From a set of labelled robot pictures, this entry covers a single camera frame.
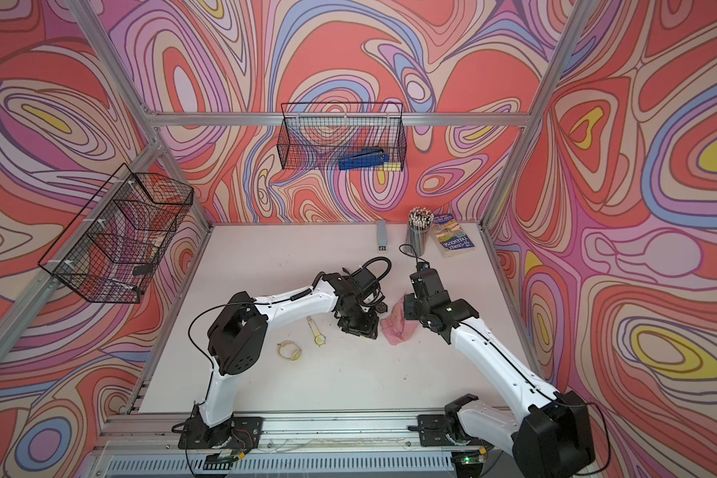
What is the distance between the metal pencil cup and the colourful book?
89 mm

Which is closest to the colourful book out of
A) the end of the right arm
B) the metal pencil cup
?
the metal pencil cup

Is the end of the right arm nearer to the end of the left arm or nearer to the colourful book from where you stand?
the end of the left arm

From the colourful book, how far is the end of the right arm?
1.63 ft

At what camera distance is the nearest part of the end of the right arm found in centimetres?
56

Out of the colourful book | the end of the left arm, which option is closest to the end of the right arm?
the end of the left arm

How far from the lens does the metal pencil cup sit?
0.98 meters

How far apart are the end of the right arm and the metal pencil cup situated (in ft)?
1.21

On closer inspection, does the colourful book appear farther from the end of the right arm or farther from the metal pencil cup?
the end of the right arm

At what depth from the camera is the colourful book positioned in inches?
43.4
